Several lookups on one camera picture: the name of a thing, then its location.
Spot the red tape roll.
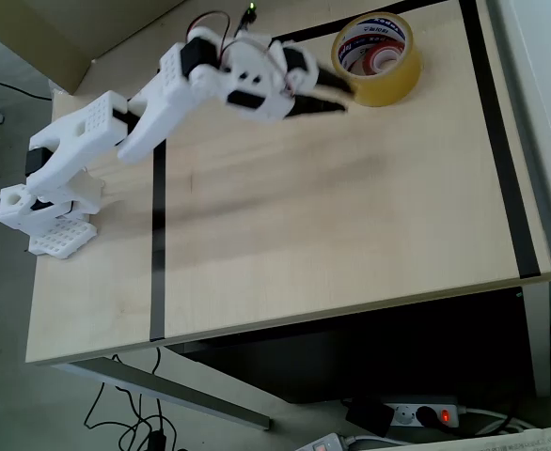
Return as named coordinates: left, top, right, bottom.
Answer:
left=360, top=43, right=407, bottom=75

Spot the large yellow tape roll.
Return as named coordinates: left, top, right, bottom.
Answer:
left=330, top=11, right=422, bottom=108

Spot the small board with green LED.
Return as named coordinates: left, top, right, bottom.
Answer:
left=237, top=2, right=260, bottom=34

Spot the black power adapter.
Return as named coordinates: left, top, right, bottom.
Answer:
left=345, top=398, right=396, bottom=438

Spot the grey table leg beam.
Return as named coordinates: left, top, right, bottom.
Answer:
left=51, top=355, right=273, bottom=432

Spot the black round plug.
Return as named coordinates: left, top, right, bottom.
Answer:
left=415, top=405, right=440, bottom=429

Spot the small white power strip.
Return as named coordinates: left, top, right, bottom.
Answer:
left=295, top=432, right=348, bottom=451

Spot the printed paper sheet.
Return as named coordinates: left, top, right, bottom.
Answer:
left=396, top=422, right=551, bottom=451

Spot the thin black cable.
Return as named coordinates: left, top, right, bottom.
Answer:
left=0, top=74, right=54, bottom=101

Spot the white power strip red switch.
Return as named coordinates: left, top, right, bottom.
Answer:
left=381, top=397, right=461, bottom=429

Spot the white power cable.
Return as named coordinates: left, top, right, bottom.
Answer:
left=343, top=433, right=416, bottom=446

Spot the black floor cable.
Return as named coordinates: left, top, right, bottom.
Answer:
left=85, top=346, right=178, bottom=451

